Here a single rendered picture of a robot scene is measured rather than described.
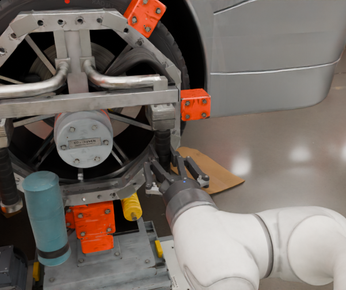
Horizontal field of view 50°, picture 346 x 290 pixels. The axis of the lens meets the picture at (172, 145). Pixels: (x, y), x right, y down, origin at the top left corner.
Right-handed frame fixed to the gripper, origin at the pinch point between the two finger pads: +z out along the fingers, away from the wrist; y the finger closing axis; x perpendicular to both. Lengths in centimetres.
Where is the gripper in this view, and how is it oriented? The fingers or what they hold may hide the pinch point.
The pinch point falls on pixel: (162, 155)
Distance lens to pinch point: 84.9
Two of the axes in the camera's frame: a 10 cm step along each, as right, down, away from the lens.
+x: 0.0, -8.9, -4.6
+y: 9.7, -1.2, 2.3
